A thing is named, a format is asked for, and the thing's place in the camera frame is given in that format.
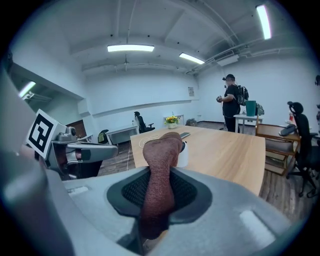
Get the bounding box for long white floor cable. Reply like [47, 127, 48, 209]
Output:
[125, 146, 132, 172]

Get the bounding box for sunflowers in white pot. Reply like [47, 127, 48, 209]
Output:
[163, 115, 180, 130]

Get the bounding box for black office chair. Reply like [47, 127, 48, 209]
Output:
[285, 100, 320, 199]
[133, 111, 156, 134]

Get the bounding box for small grey gripper camera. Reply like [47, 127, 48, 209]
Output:
[57, 126, 79, 142]

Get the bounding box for wooden shelf rack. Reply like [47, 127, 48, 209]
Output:
[254, 114, 301, 177]

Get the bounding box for long ceiling light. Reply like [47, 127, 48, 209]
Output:
[255, 4, 272, 41]
[18, 80, 37, 99]
[107, 44, 155, 53]
[178, 52, 206, 65]

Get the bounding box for green and black chair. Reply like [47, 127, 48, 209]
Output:
[97, 129, 110, 145]

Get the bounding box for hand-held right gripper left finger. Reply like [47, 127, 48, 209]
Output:
[62, 166, 151, 256]

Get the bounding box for teal waste bin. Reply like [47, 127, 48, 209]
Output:
[245, 100, 257, 117]

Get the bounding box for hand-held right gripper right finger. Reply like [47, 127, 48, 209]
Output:
[144, 166, 293, 256]

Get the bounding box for brown wooden door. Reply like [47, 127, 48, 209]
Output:
[65, 119, 87, 140]

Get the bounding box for white camera with dark dome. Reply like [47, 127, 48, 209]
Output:
[175, 140, 189, 169]

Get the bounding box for person's left hand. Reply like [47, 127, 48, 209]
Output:
[53, 146, 83, 174]

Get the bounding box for white looped cable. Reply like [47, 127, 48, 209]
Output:
[137, 134, 161, 149]

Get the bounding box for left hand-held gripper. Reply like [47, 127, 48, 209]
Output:
[25, 108, 119, 181]

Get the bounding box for white ceiling air conditioner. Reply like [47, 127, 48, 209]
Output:
[213, 49, 240, 67]

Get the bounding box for brown cloth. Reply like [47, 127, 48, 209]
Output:
[139, 131, 184, 240]

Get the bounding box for small white table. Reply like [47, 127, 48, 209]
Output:
[233, 113, 265, 134]

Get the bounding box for dark slipper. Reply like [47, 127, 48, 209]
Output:
[279, 124, 299, 137]

